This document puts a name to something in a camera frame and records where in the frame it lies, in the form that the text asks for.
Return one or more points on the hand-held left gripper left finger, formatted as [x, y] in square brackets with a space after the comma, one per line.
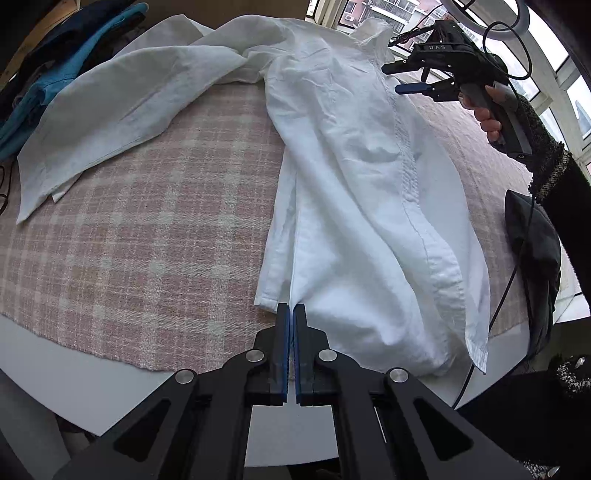
[284, 350]

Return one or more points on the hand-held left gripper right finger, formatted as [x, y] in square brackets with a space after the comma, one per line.
[300, 350]

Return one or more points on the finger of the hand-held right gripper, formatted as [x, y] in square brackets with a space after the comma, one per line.
[406, 66]
[415, 88]

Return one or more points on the white shirt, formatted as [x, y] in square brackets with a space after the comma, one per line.
[351, 184]

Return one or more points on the person's right forearm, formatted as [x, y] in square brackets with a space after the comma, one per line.
[545, 152]

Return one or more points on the stack of folded clothes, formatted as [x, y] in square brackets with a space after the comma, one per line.
[55, 78]

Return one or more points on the person's right hand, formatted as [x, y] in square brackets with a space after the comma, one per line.
[485, 117]

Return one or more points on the dark grey pants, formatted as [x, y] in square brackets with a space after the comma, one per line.
[531, 240]

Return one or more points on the pink plaid blanket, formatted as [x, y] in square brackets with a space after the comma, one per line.
[138, 230]

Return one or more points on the navy folded garment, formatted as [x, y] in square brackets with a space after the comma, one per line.
[78, 27]

